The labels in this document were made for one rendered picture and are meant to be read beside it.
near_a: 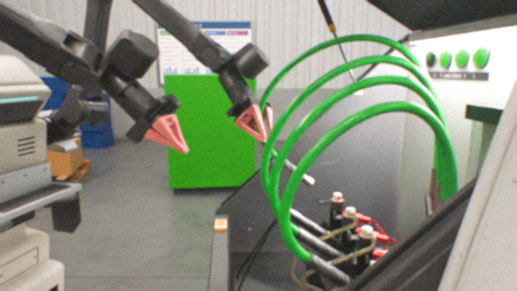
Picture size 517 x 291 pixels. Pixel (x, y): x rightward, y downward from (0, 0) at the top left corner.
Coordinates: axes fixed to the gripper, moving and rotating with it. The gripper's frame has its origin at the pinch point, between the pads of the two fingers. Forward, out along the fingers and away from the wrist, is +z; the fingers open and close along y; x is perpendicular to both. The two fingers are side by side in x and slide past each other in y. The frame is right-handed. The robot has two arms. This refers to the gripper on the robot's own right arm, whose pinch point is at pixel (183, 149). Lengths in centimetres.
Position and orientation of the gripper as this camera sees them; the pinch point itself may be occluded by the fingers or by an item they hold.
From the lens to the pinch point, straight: 70.3
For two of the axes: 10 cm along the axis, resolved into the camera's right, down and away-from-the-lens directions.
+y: 6.9, -6.7, -2.8
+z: 7.0, 7.2, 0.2
